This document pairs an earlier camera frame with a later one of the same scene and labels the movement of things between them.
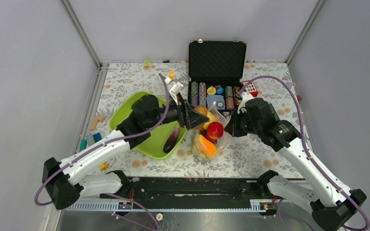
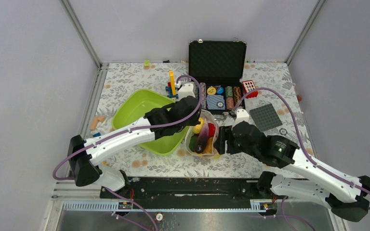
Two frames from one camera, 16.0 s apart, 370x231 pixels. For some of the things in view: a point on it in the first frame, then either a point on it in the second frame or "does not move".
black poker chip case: [216, 68] does not move
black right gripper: [233, 132] -> [225, 134]
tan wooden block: [95, 121] does not move
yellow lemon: [212, 117] -> [197, 128]
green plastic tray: [153, 145] does not move
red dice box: [250, 88] does not move
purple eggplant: [171, 140] -> [202, 139]
